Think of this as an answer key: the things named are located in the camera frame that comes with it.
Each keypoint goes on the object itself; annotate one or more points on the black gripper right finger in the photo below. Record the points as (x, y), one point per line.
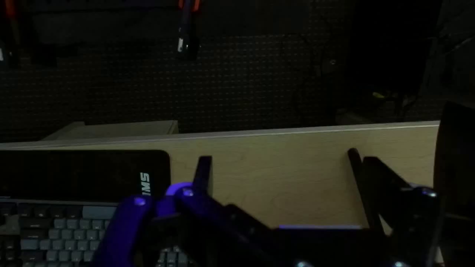
(380, 192)

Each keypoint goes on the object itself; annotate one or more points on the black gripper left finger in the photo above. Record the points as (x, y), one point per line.
(203, 172)

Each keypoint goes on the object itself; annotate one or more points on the grey mechanical keyboard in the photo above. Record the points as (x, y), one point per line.
(59, 237)

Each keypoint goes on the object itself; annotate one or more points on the black monitor stand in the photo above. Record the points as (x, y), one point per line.
(457, 172)

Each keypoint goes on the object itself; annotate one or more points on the pale wooden side cabinet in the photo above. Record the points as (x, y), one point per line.
(113, 130)

